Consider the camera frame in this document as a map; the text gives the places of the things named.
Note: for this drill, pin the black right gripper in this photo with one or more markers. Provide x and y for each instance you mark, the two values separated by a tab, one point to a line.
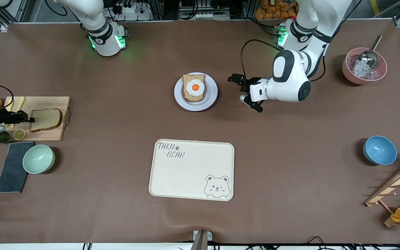
1	115

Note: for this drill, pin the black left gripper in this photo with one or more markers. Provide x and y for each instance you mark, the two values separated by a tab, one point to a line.
245	82

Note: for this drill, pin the plain brown bread slice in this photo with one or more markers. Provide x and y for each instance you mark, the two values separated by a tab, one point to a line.
47	119

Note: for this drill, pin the lavender round plate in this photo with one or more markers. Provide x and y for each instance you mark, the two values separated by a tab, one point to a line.
211	97

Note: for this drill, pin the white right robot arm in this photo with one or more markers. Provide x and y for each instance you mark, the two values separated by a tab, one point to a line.
103	41

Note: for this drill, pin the yellow plastic knife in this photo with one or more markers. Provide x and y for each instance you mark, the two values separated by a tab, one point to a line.
20	102

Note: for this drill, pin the lemon slice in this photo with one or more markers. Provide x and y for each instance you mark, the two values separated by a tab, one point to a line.
19	134

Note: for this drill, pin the yellow plastic fork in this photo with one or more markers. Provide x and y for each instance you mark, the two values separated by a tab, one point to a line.
9	104

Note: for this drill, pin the wooden cutting board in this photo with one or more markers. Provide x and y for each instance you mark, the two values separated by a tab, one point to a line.
43	102

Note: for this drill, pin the fried egg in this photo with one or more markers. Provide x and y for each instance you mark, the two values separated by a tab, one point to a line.
195	87

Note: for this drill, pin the mint green bowl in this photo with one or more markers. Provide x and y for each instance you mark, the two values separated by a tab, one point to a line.
38	159

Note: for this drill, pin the brown bread slice under egg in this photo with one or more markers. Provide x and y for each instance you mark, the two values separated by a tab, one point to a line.
189	98

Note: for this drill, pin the dark grey cloth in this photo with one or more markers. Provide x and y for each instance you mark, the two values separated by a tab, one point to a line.
10	177

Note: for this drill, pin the orange snack bags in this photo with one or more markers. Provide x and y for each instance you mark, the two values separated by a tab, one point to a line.
273	12

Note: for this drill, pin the cream bear print tray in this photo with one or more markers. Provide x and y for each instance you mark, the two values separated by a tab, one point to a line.
189	173

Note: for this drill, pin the pink bowl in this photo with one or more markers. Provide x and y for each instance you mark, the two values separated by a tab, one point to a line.
349	74

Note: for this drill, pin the clear ice cubes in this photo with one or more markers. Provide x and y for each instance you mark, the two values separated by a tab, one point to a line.
361	72

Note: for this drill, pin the white power strip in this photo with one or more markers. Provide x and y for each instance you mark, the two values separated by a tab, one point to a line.
130	9

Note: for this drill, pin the metal scoop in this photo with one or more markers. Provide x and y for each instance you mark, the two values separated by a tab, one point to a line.
368	59

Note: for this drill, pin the blue bowl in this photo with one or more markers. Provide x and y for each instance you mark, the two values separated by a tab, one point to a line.
380	150

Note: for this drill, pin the wooden cup rack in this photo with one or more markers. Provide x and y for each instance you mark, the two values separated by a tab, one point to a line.
394	184

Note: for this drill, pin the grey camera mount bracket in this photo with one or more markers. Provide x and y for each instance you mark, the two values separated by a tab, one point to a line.
200	239

